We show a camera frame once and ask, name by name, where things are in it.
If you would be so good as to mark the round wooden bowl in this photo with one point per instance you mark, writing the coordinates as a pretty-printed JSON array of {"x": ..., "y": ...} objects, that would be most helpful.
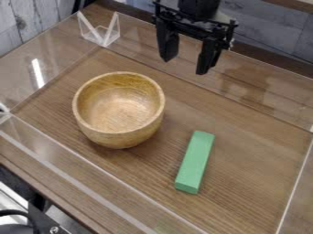
[{"x": 118, "y": 107}]

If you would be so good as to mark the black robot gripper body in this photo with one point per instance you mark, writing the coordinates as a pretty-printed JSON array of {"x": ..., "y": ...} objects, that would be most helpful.
[{"x": 198, "y": 19}]

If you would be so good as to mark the black metal table bracket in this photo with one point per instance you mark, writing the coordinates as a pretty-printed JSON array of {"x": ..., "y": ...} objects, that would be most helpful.
[{"x": 44, "y": 224}]

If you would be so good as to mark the clear acrylic tray walls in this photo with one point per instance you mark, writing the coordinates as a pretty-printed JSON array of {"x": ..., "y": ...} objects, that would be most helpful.
[{"x": 119, "y": 191}]

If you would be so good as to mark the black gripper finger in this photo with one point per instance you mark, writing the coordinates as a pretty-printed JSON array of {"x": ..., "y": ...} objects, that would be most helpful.
[
  {"x": 209, "y": 55},
  {"x": 167, "y": 40}
]

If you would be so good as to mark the green rectangular block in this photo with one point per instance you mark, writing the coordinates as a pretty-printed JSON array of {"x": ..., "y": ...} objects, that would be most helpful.
[{"x": 193, "y": 166}]

